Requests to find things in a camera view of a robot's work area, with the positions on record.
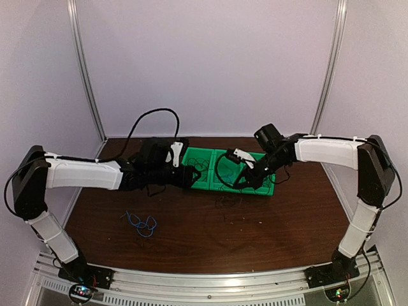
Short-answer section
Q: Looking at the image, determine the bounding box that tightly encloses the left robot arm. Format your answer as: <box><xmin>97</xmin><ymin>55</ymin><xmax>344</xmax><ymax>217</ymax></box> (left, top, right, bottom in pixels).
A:
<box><xmin>5</xmin><ymin>138</ymin><xmax>201</xmax><ymax>283</ymax></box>

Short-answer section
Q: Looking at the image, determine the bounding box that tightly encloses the left aluminium post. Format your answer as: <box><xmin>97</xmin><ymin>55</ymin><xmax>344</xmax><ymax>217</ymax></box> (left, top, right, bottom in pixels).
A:
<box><xmin>67</xmin><ymin>0</ymin><xmax>107</xmax><ymax>142</ymax></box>

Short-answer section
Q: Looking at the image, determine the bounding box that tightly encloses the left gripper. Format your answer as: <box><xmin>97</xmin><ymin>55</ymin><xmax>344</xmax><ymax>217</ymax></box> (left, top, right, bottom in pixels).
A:
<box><xmin>147</xmin><ymin>163</ymin><xmax>202</xmax><ymax>188</ymax></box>

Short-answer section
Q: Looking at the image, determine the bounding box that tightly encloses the left green bin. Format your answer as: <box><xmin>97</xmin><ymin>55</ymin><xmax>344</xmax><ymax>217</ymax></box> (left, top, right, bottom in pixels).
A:
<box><xmin>182</xmin><ymin>147</ymin><xmax>215</xmax><ymax>190</ymax></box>

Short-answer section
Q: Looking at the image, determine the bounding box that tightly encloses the middle green bin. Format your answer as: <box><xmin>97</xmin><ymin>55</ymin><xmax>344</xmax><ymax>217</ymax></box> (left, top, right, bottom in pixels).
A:
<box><xmin>210</xmin><ymin>149</ymin><xmax>244</xmax><ymax>193</ymax></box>

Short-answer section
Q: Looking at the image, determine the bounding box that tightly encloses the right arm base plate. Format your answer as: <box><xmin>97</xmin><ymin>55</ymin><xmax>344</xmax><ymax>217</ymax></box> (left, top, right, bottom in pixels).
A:
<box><xmin>304</xmin><ymin>263</ymin><xmax>360</xmax><ymax>303</ymax></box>

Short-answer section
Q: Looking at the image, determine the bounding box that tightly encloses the blue cable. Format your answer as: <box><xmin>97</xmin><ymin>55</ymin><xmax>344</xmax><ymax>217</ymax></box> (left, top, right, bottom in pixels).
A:
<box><xmin>120</xmin><ymin>210</ymin><xmax>159</xmax><ymax>238</ymax></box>

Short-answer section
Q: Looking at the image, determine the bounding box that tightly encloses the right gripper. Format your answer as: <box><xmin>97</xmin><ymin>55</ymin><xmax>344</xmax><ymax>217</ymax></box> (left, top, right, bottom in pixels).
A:
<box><xmin>233</xmin><ymin>152</ymin><xmax>288</xmax><ymax>190</ymax></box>

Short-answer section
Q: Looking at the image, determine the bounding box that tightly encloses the green bin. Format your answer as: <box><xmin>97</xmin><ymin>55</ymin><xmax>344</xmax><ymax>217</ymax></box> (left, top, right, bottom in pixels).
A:
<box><xmin>242</xmin><ymin>152</ymin><xmax>277</xmax><ymax>196</ymax></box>
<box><xmin>182</xmin><ymin>147</ymin><xmax>215</xmax><ymax>190</ymax></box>
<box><xmin>210</xmin><ymin>149</ymin><xmax>244</xmax><ymax>193</ymax></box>

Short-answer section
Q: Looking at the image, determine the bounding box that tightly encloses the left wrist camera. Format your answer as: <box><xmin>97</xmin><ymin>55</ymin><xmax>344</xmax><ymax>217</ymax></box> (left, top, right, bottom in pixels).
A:
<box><xmin>165</xmin><ymin>142</ymin><xmax>188</xmax><ymax>168</ymax></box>

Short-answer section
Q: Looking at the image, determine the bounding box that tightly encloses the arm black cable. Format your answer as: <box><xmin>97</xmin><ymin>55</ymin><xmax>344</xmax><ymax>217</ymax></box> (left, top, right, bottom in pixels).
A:
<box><xmin>95</xmin><ymin>108</ymin><xmax>181</xmax><ymax>163</ymax></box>
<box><xmin>215</xmin><ymin>152</ymin><xmax>291</xmax><ymax>187</ymax></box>

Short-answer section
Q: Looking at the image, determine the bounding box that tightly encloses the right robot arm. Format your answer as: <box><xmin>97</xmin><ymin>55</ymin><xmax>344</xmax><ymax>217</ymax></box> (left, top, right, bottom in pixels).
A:
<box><xmin>229</xmin><ymin>124</ymin><xmax>395</xmax><ymax>282</ymax></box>

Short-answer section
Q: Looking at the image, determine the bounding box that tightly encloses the right aluminium post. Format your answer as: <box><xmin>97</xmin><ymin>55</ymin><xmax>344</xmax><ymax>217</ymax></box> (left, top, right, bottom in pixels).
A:
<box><xmin>310</xmin><ymin>0</ymin><xmax>347</xmax><ymax>135</ymax></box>

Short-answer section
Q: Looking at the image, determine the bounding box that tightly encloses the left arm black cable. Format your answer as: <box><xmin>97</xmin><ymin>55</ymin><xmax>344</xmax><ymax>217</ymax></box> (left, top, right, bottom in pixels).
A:
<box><xmin>95</xmin><ymin>108</ymin><xmax>181</xmax><ymax>163</ymax></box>

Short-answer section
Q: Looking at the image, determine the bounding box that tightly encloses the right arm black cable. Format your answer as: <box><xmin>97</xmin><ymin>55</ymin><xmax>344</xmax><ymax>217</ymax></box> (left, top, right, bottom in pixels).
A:
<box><xmin>215</xmin><ymin>152</ymin><xmax>291</xmax><ymax>187</ymax></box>

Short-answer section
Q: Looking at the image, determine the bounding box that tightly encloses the front aluminium rail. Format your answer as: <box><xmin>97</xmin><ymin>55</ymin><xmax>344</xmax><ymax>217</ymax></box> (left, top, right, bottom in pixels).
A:
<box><xmin>25</xmin><ymin>251</ymin><xmax>398</xmax><ymax>306</ymax></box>

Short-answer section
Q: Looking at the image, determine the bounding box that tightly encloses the brown thin cable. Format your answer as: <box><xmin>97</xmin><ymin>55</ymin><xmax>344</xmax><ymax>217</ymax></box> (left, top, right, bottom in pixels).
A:
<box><xmin>186</xmin><ymin>156</ymin><xmax>213</xmax><ymax>184</ymax></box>

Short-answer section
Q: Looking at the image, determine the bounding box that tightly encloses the aluminium post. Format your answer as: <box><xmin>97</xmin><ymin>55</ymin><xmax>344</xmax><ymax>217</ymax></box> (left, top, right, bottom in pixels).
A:
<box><xmin>67</xmin><ymin>0</ymin><xmax>107</xmax><ymax>142</ymax></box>
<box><xmin>310</xmin><ymin>0</ymin><xmax>347</xmax><ymax>135</ymax></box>

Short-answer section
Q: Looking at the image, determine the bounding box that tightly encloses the right green bin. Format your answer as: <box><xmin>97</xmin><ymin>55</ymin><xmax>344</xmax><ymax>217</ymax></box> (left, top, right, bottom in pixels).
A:
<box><xmin>242</xmin><ymin>152</ymin><xmax>277</xmax><ymax>196</ymax></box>

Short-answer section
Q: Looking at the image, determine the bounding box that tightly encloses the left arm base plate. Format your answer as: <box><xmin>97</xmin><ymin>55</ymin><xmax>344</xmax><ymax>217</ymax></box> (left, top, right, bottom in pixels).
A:
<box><xmin>58</xmin><ymin>265</ymin><xmax>113</xmax><ymax>305</ymax></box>

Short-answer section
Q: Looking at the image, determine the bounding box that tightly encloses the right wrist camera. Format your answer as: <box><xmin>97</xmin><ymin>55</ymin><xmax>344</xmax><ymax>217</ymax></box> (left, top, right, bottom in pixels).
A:
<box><xmin>226</xmin><ymin>149</ymin><xmax>256</xmax><ymax>169</ymax></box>

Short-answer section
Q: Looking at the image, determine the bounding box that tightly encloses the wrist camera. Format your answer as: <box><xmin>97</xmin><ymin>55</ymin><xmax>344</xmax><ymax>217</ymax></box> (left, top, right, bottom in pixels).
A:
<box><xmin>226</xmin><ymin>149</ymin><xmax>256</xmax><ymax>169</ymax></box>
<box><xmin>165</xmin><ymin>142</ymin><xmax>188</xmax><ymax>168</ymax></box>

